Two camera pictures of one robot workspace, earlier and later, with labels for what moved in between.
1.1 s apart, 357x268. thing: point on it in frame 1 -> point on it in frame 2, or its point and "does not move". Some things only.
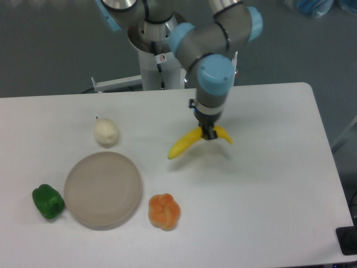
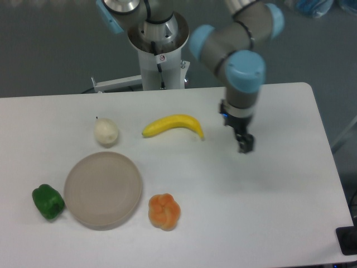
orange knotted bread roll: (164, 211) does not move
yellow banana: (194, 135) -> (172, 121)
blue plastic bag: (316, 8) does not move
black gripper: (207, 121) -> (246, 140)
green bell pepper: (49, 202) does not move
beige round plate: (102, 190) does not move
